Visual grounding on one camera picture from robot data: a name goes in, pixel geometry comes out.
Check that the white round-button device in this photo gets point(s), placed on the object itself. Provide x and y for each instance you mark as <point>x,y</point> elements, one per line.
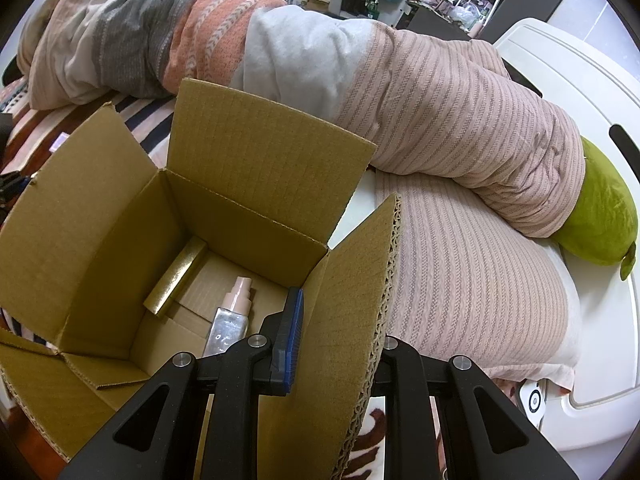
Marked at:
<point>533,400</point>

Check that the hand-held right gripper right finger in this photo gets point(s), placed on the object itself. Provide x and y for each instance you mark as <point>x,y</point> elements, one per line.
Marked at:
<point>407,390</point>

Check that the dark desk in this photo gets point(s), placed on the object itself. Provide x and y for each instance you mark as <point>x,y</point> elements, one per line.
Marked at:
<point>435,22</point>

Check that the pink spray bottle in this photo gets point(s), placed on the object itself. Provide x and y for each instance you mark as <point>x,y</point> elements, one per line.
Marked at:
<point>225,325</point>

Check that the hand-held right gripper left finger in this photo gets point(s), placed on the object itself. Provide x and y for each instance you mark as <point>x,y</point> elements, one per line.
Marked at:
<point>290,345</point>

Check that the gold rectangular box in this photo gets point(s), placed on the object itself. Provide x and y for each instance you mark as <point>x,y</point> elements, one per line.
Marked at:
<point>175,280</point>

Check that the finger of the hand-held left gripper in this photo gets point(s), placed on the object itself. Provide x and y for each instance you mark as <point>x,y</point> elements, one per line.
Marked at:
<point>12,189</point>

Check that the beige pillow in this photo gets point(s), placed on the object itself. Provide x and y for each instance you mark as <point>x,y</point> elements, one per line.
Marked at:
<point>475,285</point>

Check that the brown cardboard box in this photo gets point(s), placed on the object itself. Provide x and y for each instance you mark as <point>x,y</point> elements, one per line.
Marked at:
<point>250,160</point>

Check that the white bed headboard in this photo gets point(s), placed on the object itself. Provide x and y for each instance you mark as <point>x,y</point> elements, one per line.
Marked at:
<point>575,85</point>

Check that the small purple box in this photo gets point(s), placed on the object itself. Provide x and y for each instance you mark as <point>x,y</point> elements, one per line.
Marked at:
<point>60,143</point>

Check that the green plush toy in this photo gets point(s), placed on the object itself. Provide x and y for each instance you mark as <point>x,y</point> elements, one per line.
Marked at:
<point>600,210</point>

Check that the striped patchwork quilt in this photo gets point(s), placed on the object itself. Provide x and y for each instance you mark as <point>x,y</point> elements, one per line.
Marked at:
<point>425,110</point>

